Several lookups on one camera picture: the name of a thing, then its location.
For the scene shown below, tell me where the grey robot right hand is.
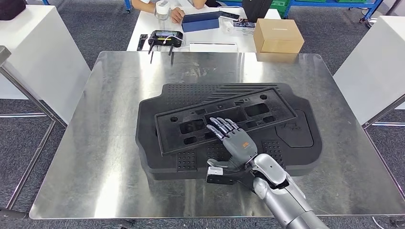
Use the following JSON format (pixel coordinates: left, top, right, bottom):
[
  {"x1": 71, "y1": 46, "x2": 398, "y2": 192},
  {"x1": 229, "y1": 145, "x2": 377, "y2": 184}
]
[{"x1": 206, "y1": 117, "x2": 258, "y2": 173}]

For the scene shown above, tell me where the black plastic plate frame part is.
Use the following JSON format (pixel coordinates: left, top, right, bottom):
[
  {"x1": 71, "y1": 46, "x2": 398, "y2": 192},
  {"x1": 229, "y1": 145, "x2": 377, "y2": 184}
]
[{"x1": 154, "y1": 87, "x2": 298, "y2": 156}]

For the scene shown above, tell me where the stainless steel workbench table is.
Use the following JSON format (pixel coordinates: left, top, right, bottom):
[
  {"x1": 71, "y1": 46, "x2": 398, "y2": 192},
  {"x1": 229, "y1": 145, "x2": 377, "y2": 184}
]
[
  {"x1": 29, "y1": 50, "x2": 405, "y2": 220},
  {"x1": 362, "y1": 93, "x2": 405, "y2": 197},
  {"x1": 0, "y1": 45, "x2": 68, "y2": 220}
]

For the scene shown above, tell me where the black plastic engine cover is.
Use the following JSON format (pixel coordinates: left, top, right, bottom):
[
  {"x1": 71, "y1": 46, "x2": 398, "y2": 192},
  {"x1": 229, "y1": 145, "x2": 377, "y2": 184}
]
[{"x1": 135, "y1": 83, "x2": 323, "y2": 181}]

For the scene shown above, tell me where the white flat box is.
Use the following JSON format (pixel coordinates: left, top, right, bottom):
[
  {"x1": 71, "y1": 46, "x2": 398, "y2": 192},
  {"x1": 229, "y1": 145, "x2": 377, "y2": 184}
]
[{"x1": 189, "y1": 42, "x2": 238, "y2": 53}]

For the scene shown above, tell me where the brown cardboard box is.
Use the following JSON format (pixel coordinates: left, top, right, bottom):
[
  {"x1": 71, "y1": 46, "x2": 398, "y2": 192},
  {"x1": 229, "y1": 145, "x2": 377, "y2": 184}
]
[{"x1": 253, "y1": 18, "x2": 305, "y2": 54}]

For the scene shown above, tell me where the printed booklet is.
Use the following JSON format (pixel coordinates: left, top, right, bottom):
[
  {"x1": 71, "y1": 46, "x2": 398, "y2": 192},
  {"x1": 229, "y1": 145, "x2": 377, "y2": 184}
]
[{"x1": 234, "y1": 19, "x2": 256, "y2": 36}]

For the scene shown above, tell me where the white charger block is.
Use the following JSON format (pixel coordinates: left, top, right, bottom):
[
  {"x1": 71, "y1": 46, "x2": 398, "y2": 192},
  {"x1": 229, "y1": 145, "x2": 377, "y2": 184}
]
[{"x1": 221, "y1": 20, "x2": 235, "y2": 35}]

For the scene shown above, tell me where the blue flat box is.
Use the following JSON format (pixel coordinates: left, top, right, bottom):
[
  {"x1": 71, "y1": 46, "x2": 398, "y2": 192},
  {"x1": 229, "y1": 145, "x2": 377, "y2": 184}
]
[{"x1": 181, "y1": 11, "x2": 222, "y2": 33}]

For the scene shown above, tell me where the black phone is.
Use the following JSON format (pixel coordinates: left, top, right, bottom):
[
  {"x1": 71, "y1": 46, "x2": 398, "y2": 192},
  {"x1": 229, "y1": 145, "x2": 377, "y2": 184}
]
[{"x1": 220, "y1": 11, "x2": 240, "y2": 21}]

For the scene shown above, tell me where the black electronic device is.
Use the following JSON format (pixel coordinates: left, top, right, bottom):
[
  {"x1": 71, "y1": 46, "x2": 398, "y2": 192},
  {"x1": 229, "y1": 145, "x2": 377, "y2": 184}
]
[{"x1": 148, "y1": 30, "x2": 184, "y2": 56}]

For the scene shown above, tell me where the black chair back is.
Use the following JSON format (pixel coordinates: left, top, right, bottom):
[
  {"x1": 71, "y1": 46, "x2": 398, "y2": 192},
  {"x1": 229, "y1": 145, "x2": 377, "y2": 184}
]
[{"x1": 242, "y1": 0, "x2": 273, "y2": 23}]

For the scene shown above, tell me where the person's right hand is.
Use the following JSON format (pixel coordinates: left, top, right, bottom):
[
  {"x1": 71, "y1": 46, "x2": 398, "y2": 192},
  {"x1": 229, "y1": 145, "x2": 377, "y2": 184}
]
[{"x1": 171, "y1": 7, "x2": 186, "y2": 24}]

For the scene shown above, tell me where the green plastic bin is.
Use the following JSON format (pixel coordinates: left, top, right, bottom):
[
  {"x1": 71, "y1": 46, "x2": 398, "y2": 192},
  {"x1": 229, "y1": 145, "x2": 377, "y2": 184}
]
[{"x1": 270, "y1": 0, "x2": 291, "y2": 17}]

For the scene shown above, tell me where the white panel desk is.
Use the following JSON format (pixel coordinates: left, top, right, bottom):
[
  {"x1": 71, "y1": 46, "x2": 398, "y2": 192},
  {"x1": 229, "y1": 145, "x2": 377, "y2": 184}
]
[
  {"x1": 0, "y1": 4, "x2": 92, "y2": 124},
  {"x1": 332, "y1": 16, "x2": 405, "y2": 125}
]

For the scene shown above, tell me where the white lidded cup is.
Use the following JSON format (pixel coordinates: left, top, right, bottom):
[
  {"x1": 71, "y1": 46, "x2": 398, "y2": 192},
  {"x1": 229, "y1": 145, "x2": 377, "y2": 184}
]
[{"x1": 154, "y1": 0, "x2": 172, "y2": 21}]

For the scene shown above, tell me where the blue metal storage rack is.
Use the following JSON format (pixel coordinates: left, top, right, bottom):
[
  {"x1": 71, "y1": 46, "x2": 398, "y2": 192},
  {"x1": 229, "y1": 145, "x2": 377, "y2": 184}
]
[{"x1": 281, "y1": 0, "x2": 385, "y2": 23}]

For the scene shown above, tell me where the black bag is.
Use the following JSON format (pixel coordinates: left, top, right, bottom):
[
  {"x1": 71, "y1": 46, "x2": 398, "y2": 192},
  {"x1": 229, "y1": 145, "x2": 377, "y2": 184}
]
[{"x1": 0, "y1": 0, "x2": 27, "y2": 21}]

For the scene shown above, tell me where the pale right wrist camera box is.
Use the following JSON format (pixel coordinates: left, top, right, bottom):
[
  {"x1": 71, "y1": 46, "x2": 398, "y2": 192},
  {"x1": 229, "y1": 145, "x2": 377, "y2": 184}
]
[{"x1": 206, "y1": 167, "x2": 236, "y2": 186}]

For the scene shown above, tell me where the black strap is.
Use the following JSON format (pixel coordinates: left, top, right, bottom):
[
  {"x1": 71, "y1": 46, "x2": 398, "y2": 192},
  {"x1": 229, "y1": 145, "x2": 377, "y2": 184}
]
[{"x1": 137, "y1": 34, "x2": 149, "y2": 51}]

